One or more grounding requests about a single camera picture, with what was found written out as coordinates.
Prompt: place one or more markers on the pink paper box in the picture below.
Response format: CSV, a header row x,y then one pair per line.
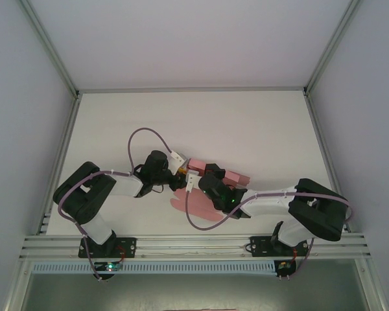
x,y
202,207

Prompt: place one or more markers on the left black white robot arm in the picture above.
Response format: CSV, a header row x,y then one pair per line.
x,y
126,186

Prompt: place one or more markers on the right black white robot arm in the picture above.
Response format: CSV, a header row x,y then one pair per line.
x,y
272,202

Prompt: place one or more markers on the grey metal lower panel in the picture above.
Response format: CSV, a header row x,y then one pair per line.
x,y
194,291

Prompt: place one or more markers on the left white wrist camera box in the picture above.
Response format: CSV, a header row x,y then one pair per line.
x,y
178,159

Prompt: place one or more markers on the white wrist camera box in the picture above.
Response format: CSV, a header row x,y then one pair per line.
x,y
178,159
192,182

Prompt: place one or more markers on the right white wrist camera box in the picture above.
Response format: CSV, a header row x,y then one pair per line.
x,y
192,182

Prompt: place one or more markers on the wide aluminium mounting rail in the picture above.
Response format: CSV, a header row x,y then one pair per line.
x,y
194,241

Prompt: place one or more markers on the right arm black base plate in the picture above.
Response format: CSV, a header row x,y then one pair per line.
x,y
261,246

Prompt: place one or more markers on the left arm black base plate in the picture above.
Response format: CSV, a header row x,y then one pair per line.
x,y
126,246

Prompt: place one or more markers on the aluminium frame crossbar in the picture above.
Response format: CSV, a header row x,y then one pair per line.
x,y
191,88

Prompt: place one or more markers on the aluminium table side rail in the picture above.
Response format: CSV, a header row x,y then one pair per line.
x,y
317,129
69,129

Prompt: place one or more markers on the aluminium frame post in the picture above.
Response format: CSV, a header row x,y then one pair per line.
x,y
48,42
332,42

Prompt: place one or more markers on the aluminium frame leg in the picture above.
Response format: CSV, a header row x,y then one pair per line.
x,y
372,285
17,285

